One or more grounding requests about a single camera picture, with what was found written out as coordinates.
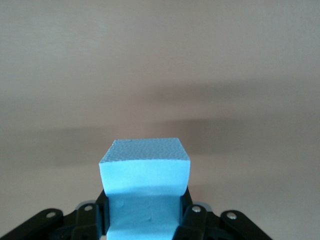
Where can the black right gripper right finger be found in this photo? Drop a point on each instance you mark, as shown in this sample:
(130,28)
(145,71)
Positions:
(200,222)

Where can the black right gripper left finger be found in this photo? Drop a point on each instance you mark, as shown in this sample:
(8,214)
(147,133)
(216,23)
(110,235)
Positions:
(85,222)

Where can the blue foam block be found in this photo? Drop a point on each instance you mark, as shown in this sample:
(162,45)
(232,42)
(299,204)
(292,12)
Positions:
(145,175)

